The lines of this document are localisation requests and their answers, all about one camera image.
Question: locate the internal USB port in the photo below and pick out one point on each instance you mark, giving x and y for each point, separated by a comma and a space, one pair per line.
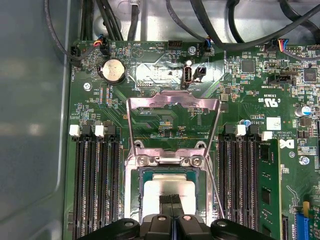
188, 76

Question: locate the CPU socket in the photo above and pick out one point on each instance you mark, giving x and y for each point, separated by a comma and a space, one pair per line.
131, 190

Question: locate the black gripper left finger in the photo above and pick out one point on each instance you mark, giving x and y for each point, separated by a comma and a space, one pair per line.
157, 227

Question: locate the blue expansion slot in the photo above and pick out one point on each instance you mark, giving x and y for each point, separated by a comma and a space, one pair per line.
300, 227

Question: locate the green RAM stick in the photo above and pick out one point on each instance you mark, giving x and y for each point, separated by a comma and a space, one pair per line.
271, 175

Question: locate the black square chip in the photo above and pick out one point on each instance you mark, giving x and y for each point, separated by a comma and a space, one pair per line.
310, 75
247, 66

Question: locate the silver coin cell battery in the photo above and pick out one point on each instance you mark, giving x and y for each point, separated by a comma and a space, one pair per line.
113, 71

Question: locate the black grey PC case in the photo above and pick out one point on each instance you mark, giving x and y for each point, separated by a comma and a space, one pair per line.
30, 125

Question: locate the metal socket cover frame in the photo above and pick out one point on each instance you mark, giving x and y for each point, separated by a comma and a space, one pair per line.
175, 98

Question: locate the silver topped green CPU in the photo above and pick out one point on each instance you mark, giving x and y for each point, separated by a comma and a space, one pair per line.
155, 192

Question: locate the green motherboard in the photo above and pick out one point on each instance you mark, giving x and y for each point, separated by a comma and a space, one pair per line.
250, 105

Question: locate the silver blue capacitor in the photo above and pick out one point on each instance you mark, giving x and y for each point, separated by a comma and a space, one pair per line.
303, 110

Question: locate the silver board screw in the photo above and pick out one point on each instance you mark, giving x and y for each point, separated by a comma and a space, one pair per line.
87, 86
303, 160
192, 49

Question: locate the black RAM slot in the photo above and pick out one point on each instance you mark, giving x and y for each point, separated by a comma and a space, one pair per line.
78, 187
90, 187
238, 187
102, 187
226, 187
252, 187
114, 187

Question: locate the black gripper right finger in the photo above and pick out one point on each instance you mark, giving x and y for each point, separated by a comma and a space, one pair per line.
190, 227

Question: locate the white board sticker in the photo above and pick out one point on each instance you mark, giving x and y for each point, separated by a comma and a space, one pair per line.
273, 123

